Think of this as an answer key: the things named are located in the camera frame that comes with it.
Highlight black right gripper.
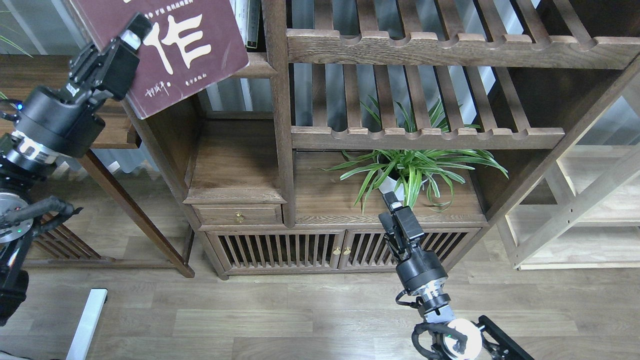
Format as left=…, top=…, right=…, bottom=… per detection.
left=378, top=191, right=448, bottom=296

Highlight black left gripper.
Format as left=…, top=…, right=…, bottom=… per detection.
left=13, top=13, right=153, bottom=158

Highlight maroon book with white characters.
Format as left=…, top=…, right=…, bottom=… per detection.
left=71, top=0, right=249, bottom=119

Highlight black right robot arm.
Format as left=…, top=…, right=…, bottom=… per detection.
left=378, top=191, right=531, bottom=360

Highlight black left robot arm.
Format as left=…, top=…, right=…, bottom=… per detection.
left=0, top=13, right=153, bottom=326

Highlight light wooden shelf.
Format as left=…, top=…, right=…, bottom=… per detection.
left=496, top=70, right=640, bottom=271

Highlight white plant pot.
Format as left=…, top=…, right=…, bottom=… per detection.
left=375, top=154, right=405, bottom=203

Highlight green spider plant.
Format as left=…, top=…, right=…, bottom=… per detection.
left=322, top=95, right=510, bottom=213

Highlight right slatted cabinet door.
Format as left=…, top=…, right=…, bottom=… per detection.
left=338, top=228, right=478, bottom=271

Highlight slatted cabinet door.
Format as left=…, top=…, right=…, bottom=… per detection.
left=338, top=228, right=478, bottom=271
left=206, top=230, right=345, bottom=275

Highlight white upright book middle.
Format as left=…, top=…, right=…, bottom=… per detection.
left=233, top=0, right=249, bottom=46

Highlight dark upright book right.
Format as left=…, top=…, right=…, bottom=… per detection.
left=246, top=0, right=264, bottom=51

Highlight dark wooden bookshelf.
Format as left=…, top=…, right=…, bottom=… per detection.
left=125, top=0, right=639, bottom=280

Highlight green leaves at left edge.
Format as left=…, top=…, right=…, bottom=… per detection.
left=0, top=24, right=33, bottom=100

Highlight left slatted cabinet door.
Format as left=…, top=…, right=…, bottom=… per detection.
left=206, top=230, right=345, bottom=275

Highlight dark slatted wooden rack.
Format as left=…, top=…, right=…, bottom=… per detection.
left=23, top=224, right=118, bottom=267

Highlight white base post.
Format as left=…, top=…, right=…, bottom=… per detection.
left=66, top=288, right=108, bottom=360

